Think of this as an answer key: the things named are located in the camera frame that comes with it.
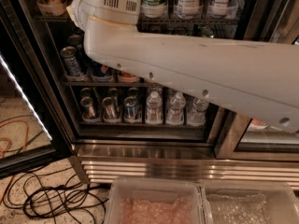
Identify clear bin pink contents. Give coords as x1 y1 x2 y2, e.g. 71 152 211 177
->
104 177 205 224

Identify white carton drink left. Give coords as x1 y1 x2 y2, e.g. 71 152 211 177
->
176 0 201 20

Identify small silver can middle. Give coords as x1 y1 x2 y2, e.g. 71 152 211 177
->
102 97 121 123

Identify blue pepsi can front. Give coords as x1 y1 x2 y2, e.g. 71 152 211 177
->
91 61 114 82

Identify white carton drink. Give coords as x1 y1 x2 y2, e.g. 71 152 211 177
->
176 0 201 20
206 0 236 19

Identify black cable on floor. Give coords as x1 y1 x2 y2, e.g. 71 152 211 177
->
2 161 110 224

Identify water bottle right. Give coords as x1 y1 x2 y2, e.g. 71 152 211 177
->
187 98 209 127

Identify silver blue can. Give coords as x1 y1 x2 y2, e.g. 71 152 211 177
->
67 35 83 49
60 46 87 81

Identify water bottle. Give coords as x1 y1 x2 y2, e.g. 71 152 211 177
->
166 91 186 125
146 91 163 125
187 98 209 127

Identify small silver can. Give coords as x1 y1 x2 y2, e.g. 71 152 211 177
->
80 97 100 122
102 97 121 123

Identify orange can right compartment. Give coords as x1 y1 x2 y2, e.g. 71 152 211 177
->
249 119 268 130

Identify water bottle left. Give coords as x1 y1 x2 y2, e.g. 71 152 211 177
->
146 91 163 125

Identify open fridge glass door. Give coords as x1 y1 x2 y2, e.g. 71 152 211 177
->
0 5 71 178

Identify orange cable on floor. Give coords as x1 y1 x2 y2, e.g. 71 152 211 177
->
0 118 30 203

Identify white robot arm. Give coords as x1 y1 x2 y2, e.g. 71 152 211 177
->
67 0 299 133

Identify white carton drink right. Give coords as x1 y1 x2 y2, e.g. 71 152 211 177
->
206 0 236 19

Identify water bottle middle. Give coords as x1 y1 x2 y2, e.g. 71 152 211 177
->
166 91 186 125

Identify wire shelf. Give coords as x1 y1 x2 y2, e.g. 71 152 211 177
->
35 15 239 25
61 81 160 87

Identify top wire shelf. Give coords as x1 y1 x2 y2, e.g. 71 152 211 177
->
35 15 239 25

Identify small blue can right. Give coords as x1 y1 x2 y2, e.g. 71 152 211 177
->
124 96 141 123

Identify green white tall can right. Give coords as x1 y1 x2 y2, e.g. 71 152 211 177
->
141 0 165 18

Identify steel fridge base grille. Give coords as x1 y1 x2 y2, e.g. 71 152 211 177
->
69 144 299 190

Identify middle wire shelf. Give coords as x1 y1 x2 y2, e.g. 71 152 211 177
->
61 81 160 87

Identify small silver can left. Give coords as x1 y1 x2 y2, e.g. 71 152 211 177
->
80 97 100 122

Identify silver blue can front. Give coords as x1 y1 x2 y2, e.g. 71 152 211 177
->
60 46 87 81

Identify orange soda can front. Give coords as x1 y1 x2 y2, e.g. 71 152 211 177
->
118 72 140 83

